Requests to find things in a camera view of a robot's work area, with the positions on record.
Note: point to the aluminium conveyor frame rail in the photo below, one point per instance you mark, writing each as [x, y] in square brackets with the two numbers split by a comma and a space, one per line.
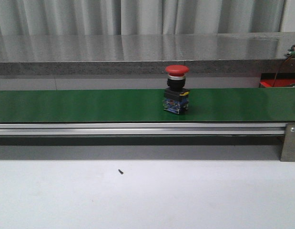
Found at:
[144, 129]

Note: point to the small green circuit board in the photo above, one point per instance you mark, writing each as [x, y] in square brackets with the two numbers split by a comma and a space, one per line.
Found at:
[291, 51]

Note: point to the metal conveyor support bracket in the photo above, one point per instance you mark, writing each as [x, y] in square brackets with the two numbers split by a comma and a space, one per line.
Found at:
[288, 150]

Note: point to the red plastic tray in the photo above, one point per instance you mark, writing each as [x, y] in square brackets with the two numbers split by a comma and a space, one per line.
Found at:
[279, 80]

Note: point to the grey stone counter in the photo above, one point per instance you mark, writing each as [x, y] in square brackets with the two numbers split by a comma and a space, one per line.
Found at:
[145, 54]

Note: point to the grey curtain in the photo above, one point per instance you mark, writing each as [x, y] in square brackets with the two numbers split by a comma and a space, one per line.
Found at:
[128, 17]

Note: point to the green conveyor belt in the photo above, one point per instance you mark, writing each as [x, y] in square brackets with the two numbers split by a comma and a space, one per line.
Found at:
[146, 105]

